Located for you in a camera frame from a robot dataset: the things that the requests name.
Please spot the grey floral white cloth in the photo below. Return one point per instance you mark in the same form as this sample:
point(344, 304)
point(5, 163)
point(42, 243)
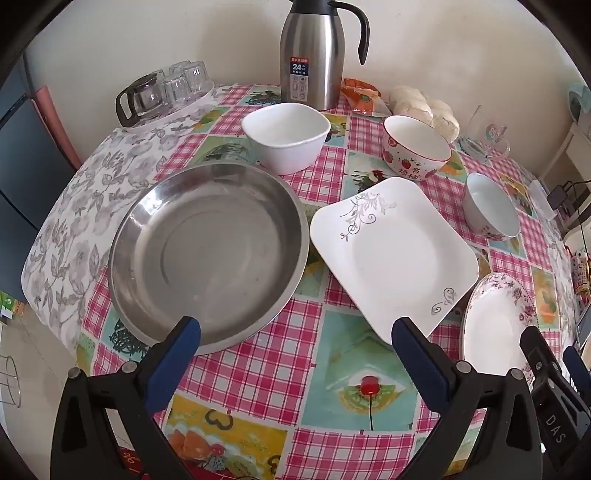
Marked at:
point(73, 244)

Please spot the green box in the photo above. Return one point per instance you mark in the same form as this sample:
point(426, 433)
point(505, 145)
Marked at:
point(10, 307)

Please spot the clear glass mug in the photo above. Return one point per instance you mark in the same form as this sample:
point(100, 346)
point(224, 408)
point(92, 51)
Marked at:
point(484, 138)

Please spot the pink checked picture tablecloth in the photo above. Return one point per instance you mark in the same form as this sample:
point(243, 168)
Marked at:
point(316, 394)

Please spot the white power strip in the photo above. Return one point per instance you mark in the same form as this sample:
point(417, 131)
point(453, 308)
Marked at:
point(539, 198)

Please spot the round pink floral plate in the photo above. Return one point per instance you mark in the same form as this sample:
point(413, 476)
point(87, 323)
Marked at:
point(498, 312)

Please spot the pale blue floral bowl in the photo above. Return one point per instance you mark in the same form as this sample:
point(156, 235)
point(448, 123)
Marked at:
point(488, 210)

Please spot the strawberry pattern red-rimmed bowl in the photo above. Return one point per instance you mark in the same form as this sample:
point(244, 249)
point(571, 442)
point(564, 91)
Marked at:
point(413, 149)

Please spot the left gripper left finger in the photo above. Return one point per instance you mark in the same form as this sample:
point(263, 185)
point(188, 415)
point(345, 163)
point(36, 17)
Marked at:
point(84, 445)

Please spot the white round tray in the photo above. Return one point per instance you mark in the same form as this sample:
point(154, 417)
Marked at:
point(184, 108)

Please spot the glass teapot black handle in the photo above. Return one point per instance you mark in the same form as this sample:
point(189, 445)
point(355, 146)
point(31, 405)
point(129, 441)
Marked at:
point(143, 99)

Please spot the stainless steel thermos jug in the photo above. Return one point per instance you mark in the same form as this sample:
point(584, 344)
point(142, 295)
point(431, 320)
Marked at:
point(312, 52)

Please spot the wire rack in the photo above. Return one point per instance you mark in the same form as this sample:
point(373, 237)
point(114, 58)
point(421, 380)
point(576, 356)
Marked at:
point(10, 388)

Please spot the pink pipe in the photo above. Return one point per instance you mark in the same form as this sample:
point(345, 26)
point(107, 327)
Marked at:
point(55, 127)

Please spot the black power adapter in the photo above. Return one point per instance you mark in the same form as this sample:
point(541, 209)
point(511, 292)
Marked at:
point(559, 198)

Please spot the white square bowl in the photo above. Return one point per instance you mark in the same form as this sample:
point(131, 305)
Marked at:
point(287, 137)

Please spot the white square floral plate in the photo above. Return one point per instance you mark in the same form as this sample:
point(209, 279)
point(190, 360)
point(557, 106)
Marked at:
point(395, 255)

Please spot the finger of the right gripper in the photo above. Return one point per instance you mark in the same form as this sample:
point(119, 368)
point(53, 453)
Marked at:
point(579, 374)

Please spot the colourful small bottle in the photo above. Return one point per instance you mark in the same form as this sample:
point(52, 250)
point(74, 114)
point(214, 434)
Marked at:
point(580, 265)

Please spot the large stainless steel basin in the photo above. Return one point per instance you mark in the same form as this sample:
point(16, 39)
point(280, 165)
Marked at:
point(222, 242)

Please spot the white shelf unit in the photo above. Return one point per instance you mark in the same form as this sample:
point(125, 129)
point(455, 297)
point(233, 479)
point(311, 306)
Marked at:
point(570, 166)

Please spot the orange snack packet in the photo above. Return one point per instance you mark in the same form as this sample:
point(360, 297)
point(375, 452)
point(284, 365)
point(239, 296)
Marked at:
point(364, 98)

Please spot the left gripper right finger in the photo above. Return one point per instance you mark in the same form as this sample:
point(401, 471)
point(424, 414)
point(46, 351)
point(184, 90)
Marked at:
point(508, 445)

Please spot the bag of white buns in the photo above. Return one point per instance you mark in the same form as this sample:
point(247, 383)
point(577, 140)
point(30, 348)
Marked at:
point(411, 102)

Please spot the dark blue cabinet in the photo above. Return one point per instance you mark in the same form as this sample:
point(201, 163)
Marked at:
point(33, 173)

